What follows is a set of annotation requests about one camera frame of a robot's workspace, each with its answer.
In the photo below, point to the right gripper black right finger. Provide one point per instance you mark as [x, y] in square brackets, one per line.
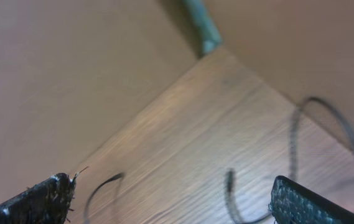
[293, 203]

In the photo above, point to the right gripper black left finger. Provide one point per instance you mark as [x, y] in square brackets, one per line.
[46, 202]

